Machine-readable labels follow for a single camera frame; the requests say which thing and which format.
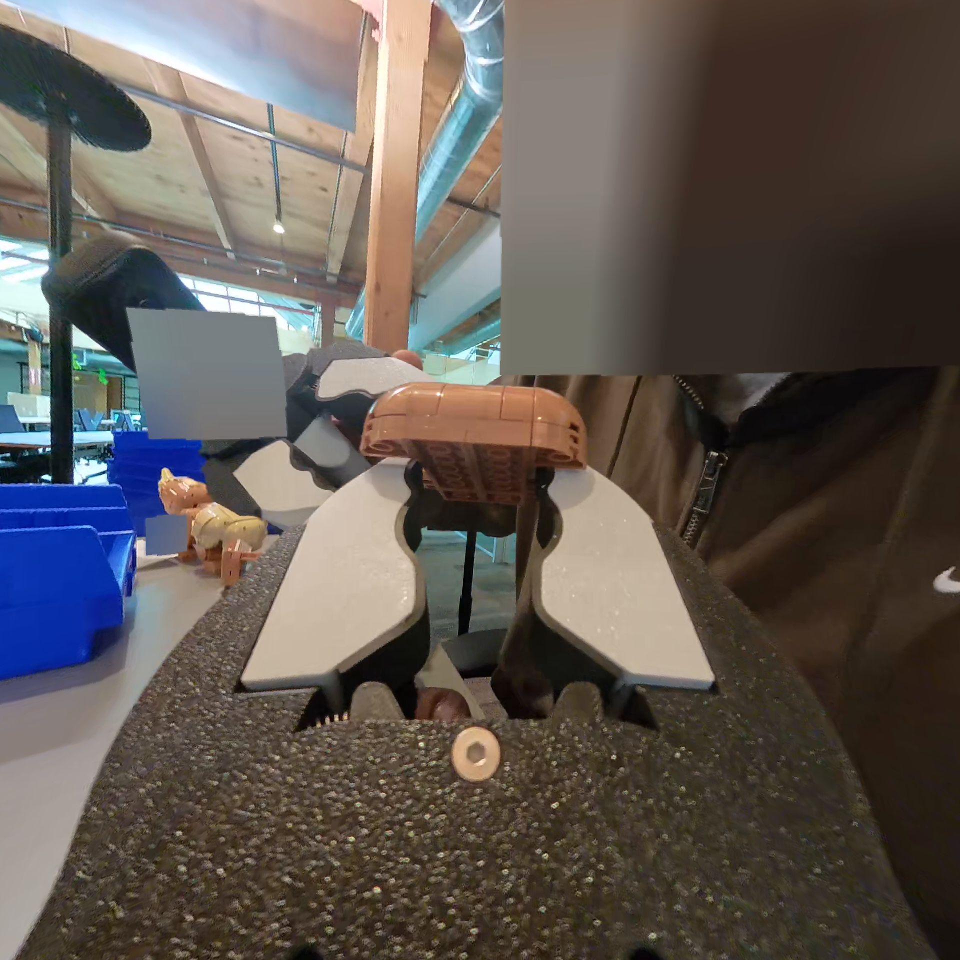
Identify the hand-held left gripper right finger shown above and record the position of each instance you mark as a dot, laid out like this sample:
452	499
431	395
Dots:
623	600

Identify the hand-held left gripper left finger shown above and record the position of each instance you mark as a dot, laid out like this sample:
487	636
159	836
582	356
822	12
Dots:
338	600

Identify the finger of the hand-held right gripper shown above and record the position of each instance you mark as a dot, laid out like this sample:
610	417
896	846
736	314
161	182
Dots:
368	375
278	480

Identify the brown lego assembly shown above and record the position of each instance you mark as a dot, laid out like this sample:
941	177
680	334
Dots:
477	435

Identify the large blue plastic bin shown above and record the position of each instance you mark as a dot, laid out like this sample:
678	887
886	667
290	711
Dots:
60	578

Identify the brown lego model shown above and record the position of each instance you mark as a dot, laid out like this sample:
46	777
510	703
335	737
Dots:
233	563

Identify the person's left hand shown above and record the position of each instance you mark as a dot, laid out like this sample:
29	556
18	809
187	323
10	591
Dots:
440	704

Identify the stacked blue plastic bins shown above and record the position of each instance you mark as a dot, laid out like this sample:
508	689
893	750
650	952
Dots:
150	473

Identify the brown hooded jacket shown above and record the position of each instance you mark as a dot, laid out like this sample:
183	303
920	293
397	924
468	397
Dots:
810	570

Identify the wooden pillar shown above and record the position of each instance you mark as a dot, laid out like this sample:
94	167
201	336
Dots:
398	180

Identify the silver ventilation duct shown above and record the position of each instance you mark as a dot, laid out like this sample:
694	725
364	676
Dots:
450	135

